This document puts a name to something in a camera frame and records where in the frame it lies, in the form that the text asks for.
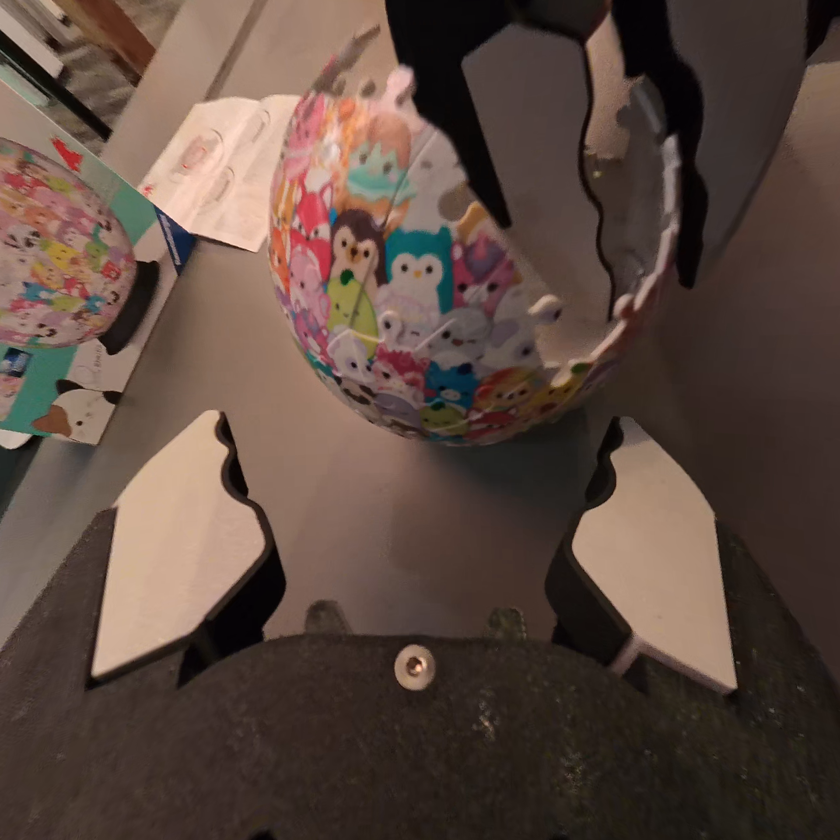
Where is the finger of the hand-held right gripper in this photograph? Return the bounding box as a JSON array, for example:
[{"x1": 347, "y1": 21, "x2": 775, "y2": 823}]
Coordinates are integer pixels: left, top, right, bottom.
[
  {"x1": 612, "y1": 0, "x2": 813, "y2": 291},
  {"x1": 461, "y1": 25, "x2": 621, "y2": 322}
]

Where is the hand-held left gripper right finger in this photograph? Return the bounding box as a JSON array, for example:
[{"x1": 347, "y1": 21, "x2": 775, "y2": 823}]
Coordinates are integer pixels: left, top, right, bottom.
[{"x1": 545, "y1": 415, "x2": 739, "y2": 697}]

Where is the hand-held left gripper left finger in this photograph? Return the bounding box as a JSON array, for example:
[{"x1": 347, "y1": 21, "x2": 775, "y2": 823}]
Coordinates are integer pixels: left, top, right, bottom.
[{"x1": 89, "y1": 410, "x2": 287, "y2": 683}]

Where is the colourful cartoon puzzle ball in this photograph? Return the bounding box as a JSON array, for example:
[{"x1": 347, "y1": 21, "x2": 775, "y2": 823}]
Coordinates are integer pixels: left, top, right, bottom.
[{"x1": 269, "y1": 66, "x2": 683, "y2": 448}]

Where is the puzzle ball cardboard box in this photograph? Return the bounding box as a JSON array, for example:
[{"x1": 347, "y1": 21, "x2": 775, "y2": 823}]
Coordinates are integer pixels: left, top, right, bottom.
[{"x1": 0, "y1": 79, "x2": 199, "y2": 452}]

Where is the white instruction leaflet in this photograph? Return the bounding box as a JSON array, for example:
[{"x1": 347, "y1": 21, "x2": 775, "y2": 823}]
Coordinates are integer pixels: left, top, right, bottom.
[{"x1": 140, "y1": 95, "x2": 304, "y2": 253}]

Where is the brown wooden furniture piece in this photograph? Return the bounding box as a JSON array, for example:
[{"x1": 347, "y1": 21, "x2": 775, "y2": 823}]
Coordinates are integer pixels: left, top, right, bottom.
[{"x1": 66, "y1": 0, "x2": 160, "y2": 78}]

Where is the patterned rug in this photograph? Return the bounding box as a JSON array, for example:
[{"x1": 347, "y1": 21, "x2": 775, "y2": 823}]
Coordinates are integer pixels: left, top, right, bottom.
[{"x1": 39, "y1": 26, "x2": 155, "y2": 140}]

